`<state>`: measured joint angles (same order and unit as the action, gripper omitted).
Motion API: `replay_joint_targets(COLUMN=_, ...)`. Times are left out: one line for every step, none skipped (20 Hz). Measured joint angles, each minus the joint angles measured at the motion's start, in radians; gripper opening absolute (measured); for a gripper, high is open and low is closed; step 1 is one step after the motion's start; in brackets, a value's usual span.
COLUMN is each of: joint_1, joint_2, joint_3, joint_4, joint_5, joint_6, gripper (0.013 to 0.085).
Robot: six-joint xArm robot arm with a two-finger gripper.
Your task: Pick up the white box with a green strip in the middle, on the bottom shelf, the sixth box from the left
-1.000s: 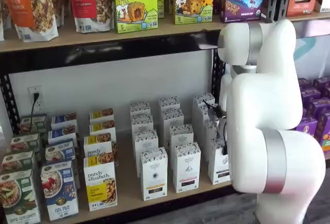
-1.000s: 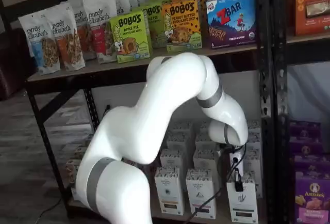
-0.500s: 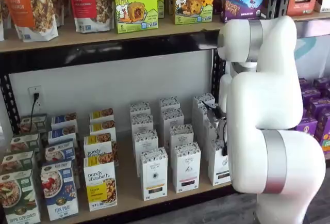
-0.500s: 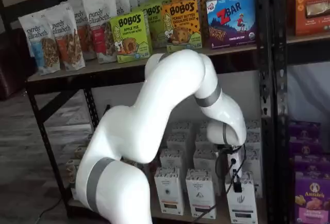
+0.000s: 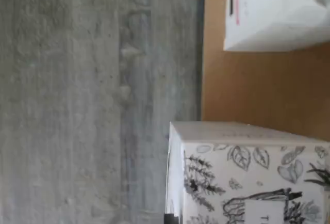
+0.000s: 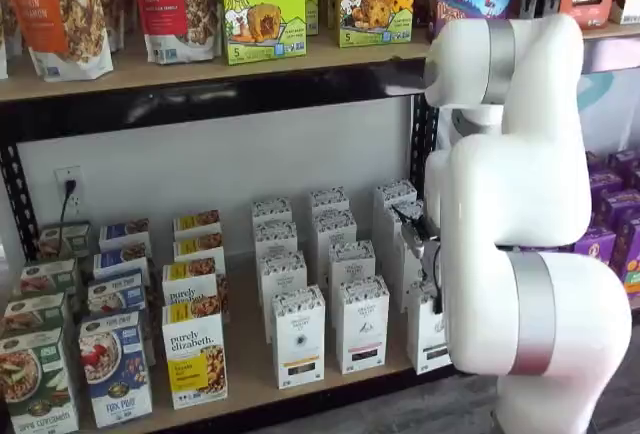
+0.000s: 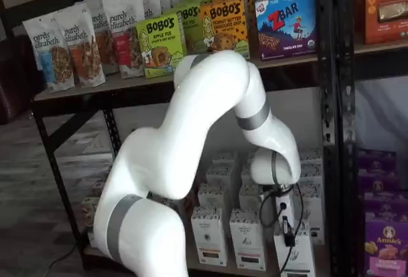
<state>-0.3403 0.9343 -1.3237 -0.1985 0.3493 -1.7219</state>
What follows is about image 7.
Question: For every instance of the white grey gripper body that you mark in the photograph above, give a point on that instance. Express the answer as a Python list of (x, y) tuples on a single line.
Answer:
[(287, 205)]

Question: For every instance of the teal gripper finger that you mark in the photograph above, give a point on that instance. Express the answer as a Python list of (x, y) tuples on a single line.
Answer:
[(287, 232)]

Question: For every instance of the white box green strip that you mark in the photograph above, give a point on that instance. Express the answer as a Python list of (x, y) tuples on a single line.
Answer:
[(314, 206), (296, 254), (312, 173)]

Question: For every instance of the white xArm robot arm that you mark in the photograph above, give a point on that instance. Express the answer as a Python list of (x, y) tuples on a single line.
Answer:
[(159, 162)]

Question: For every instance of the white box pink strip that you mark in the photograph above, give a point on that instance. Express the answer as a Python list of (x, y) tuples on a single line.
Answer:
[(247, 242), (250, 198), (246, 173)]

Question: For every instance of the white box orange strip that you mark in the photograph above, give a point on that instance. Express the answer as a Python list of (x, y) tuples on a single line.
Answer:
[(208, 235), (212, 197), (221, 175), (224, 159)]

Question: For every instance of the purple Annie's box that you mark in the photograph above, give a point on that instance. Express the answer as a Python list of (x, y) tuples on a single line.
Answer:
[(385, 205), (381, 182), (376, 162), (387, 248)]

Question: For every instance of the black metal shelf rack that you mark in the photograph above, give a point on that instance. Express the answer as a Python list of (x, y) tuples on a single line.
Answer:
[(345, 98), (326, 66)]

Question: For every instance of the blue ZBar box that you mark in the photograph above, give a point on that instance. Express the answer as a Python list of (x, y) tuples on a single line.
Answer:
[(285, 25)]

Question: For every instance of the high wooden shelf board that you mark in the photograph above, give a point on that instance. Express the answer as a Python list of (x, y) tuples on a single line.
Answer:
[(127, 82)]

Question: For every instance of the green Bobo's apple pie box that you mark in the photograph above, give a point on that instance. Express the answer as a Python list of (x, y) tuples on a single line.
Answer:
[(161, 44), (191, 25)]

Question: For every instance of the orange snack box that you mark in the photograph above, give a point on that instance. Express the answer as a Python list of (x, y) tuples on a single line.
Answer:
[(382, 5)]

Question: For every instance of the red label granola bag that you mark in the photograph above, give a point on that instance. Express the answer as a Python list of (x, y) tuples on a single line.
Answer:
[(126, 34)]

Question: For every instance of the orange label granola bag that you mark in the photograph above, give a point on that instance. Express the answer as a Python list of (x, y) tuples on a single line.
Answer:
[(83, 50)]

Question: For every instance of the blue label granola bag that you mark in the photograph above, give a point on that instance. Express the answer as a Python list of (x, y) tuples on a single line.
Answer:
[(48, 53)]

